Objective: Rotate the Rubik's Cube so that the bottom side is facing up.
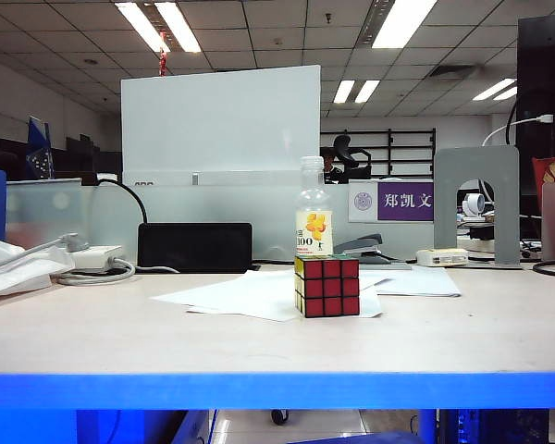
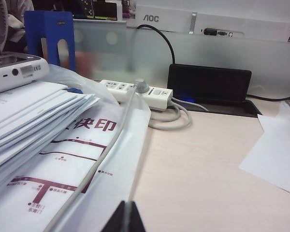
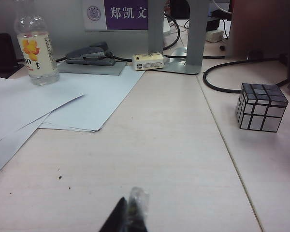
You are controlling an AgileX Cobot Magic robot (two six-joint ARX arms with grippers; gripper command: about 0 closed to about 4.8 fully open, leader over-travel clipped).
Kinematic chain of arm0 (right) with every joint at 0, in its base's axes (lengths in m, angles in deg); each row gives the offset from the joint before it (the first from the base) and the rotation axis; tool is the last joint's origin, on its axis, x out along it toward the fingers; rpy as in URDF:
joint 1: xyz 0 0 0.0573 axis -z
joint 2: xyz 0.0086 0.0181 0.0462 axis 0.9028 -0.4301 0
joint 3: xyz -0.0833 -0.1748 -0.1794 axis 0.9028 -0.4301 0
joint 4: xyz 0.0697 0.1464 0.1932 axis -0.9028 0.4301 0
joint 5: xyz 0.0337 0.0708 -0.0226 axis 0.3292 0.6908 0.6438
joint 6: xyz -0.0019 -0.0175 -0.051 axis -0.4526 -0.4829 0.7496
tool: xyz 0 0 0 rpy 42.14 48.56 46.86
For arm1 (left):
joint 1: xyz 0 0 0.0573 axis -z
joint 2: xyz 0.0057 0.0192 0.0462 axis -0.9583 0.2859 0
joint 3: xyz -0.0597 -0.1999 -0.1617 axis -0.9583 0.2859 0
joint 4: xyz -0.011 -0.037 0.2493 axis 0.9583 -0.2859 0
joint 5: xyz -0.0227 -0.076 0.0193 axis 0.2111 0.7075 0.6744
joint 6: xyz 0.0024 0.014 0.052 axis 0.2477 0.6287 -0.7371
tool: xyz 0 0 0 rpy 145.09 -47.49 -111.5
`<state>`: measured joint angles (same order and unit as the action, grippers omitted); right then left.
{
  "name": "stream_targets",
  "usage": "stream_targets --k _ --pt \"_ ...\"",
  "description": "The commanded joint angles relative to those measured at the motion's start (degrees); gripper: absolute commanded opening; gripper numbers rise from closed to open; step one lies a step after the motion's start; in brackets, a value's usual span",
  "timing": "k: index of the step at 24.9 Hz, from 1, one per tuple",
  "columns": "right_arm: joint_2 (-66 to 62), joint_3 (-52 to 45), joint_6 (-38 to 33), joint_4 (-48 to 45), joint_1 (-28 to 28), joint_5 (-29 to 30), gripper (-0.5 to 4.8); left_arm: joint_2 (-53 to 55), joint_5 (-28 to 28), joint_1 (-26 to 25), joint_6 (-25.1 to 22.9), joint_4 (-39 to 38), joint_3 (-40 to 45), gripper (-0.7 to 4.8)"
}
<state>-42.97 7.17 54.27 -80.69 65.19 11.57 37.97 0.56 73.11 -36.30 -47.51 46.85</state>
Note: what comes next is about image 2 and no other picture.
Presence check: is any black monitor cable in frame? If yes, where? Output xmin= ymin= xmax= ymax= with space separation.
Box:
xmin=136 ymin=24 xmax=176 ymax=65

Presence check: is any white fan base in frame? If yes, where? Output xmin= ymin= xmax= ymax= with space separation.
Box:
xmin=0 ymin=51 xmax=50 ymax=94

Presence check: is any metal monitor bracket strip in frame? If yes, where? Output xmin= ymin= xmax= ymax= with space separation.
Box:
xmin=189 ymin=13 xmax=198 ymax=35

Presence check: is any white AOC monitor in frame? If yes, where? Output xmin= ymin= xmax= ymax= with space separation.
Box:
xmin=126 ymin=0 xmax=290 ymax=44

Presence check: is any grey power plug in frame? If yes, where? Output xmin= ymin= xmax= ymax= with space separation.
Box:
xmin=133 ymin=78 xmax=149 ymax=94

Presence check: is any grey power strip cord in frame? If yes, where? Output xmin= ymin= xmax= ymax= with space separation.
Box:
xmin=148 ymin=96 xmax=209 ymax=131

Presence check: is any black cable on desk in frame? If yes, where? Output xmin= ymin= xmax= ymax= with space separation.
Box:
xmin=247 ymin=93 xmax=290 ymax=101

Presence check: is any person in light shirt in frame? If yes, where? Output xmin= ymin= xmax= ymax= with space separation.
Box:
xmin=5 ymin=0 xmax=35 ymax=53

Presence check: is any black box with yellow stripe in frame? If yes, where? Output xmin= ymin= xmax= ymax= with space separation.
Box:
xmin=92 ymin=1 xmax=118 ymax=21

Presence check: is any plastic bag with red print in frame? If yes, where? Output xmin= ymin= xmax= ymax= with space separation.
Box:
xmin=0 ymin=64 xmax=152 ymax=232

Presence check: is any blue plastic stand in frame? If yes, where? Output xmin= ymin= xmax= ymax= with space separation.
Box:
xmin=24 ymin=11 xmax=76 ymax=72

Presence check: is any white paper sheet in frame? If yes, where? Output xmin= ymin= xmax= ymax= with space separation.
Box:
xmin=238 ymin=101 xmax=290 ymax=197

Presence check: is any white power strip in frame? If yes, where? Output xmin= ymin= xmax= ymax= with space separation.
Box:
xmin=98 ymin=79 xmax=174 ymax=112

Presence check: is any black desk cable box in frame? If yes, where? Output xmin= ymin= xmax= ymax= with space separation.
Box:
xmin=167 ymin=63 xmax=263 ymax=118

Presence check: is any frosted glass desk partition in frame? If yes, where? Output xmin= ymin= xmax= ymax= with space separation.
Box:
xmin=72 ymin=19 xmax=290 ymax=98

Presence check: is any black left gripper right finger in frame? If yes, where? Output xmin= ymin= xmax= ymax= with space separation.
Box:
xmin=129 ymin=201 xmax=147 ymax=232

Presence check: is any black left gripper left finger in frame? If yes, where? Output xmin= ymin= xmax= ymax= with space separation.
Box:
xmin=106 ymin=200 xmax=129 ymax=232

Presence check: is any thin grey cable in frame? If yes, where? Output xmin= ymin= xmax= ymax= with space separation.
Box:
xmin=42 ymin=86 xmax=138 ymax=232

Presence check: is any stack of white envelopes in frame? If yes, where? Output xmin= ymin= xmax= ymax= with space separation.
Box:
xmin=0 ymin=81 xmax=101 ymax=174

